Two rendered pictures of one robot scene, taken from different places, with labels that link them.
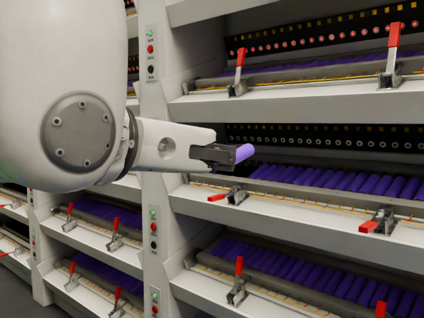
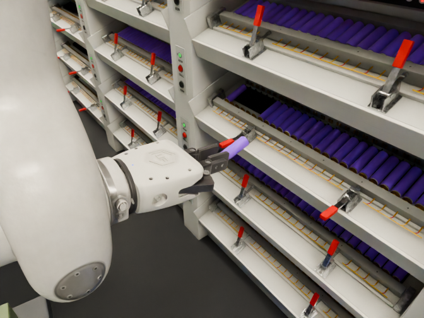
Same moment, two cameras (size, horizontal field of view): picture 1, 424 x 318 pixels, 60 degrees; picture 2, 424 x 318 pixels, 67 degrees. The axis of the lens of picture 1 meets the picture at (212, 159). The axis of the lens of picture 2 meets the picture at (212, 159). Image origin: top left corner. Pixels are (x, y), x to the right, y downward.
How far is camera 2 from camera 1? 0.27 m
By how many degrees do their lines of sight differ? 32
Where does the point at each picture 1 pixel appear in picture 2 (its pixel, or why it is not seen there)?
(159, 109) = (185, 43)
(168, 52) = not seen: outside the picture
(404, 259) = (354, 230)
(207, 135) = (194, 178)
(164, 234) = (193, 143)
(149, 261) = not seen: hidden behind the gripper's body
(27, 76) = (38, 274)
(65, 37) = (56, 251)
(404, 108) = (387, 131)
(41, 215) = (104, 89)
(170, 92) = (194, 28)
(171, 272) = not seen: hidden behind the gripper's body
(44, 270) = (113, 129)
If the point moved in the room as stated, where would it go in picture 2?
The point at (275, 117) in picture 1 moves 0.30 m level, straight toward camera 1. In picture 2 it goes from (281, 90) to (238, 197)
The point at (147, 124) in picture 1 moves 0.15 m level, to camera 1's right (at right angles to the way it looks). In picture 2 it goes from (142, 190) to (269, 204)
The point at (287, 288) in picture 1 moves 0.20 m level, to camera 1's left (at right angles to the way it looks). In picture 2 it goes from (278, 202) to (200, 194)
